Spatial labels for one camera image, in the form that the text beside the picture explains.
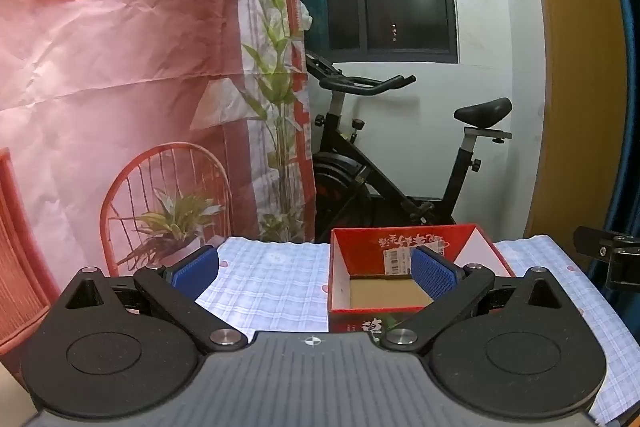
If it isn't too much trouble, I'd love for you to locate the blue curtain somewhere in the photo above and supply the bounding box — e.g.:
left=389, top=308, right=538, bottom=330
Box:
left=592, top=0, right=640, bottom=303

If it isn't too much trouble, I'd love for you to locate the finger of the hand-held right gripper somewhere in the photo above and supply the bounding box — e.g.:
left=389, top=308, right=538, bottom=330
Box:
left=573, top=226, right=640, bottom=290

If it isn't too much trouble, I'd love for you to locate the wooden door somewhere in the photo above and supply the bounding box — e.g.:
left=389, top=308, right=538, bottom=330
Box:
left=520, top=0, right=628, bottom=240

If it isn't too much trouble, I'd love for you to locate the checked strawberry bedsheet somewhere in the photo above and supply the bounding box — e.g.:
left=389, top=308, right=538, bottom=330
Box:
left=195, top=234, right=640, bottom=425

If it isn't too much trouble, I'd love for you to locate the pink printed backdrop cloth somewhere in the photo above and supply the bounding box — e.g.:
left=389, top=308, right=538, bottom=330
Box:
left=0, top=0, right=317, bottom=358

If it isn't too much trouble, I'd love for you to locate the red strawberry cardboard box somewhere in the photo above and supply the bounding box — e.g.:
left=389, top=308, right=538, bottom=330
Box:
left=327, top=223, right=517, bottom=334

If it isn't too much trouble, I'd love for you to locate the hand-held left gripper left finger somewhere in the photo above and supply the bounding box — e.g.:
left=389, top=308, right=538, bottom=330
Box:
left=59, top=245, right=249, bottom=354

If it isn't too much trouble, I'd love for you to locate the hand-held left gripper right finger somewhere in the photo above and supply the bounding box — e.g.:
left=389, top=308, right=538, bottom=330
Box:
left=381, top=245, right=576, bottom=353

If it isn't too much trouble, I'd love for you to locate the black exercise bike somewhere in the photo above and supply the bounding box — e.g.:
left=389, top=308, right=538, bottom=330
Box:
left=305, top=52, right=513, bottom=243

